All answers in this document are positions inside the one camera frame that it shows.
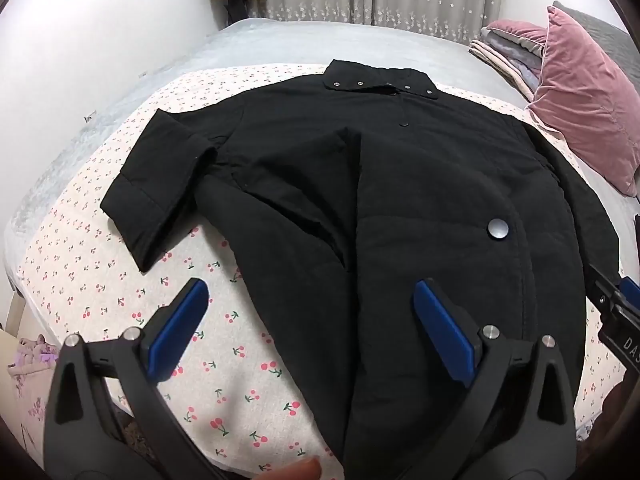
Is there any dark hanging garment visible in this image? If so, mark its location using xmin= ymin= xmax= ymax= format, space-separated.
xmin=223 ymin=0 xmax=251 ymax=28

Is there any cherry print blanket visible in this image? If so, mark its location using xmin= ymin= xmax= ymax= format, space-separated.
xmin=17 ymin=63 xmax=626 ymax=480

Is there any black jacket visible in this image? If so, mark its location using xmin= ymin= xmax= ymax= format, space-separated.
xmin=100 ymin=58 xmax=623 ymax=480

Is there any pink velvet pillow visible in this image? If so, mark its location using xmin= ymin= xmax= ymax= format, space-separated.
xmin=525 ymin=6 xmax=640 ymax=196

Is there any grey bed sheet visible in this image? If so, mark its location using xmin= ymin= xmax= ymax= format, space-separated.
xmin=2 ymin=17 xmax=640 ymax=281

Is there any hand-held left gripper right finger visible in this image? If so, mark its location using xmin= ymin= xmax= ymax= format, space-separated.
xmin=412 ymin=278 xmax=591 ymax=480

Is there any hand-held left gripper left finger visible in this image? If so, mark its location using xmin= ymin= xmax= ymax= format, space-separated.
xmin=42 ymin=278 xmax=221 ymax=480

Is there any person's left hand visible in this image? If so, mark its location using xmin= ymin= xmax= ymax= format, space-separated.
xmin=267 ymin=457 xmax=323 ymax=480

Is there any purple floral cloth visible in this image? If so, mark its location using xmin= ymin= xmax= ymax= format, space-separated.
xmin=5 ymin=335 xmax=61 ymax=441

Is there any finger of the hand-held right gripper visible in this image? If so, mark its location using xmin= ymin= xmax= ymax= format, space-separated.
xmin=585 ymin=262 xmax=640 ymax=322

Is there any stack of folded blankets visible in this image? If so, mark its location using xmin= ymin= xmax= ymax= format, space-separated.
xmin=469 ymin=19 xmax=551 ymax=103

